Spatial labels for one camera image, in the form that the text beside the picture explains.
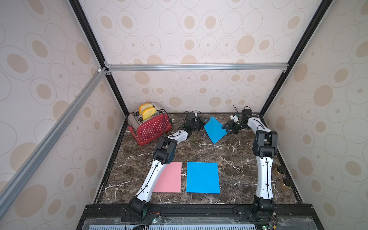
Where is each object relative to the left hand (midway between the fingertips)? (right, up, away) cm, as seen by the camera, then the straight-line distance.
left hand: (213, 119), depth 103 cm
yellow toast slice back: (-49, +8, -7) cm, 50 cm away
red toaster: (-46, -8, -11) cm, 48 cm away
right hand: (+8, -7, +5) cm, 12 cm away
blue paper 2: (+3, -8, +9) cm, 12 cm away
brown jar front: (+33, -38, -26) cm, 57 cm away
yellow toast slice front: (-44, +4, -11) cm, 46 cm away
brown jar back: (+32, -31, -23) cm, 50 cm away
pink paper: (-30, -38, -17) cm, 51 cm away
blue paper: (-10, -36, -17) cm, 41 cm away
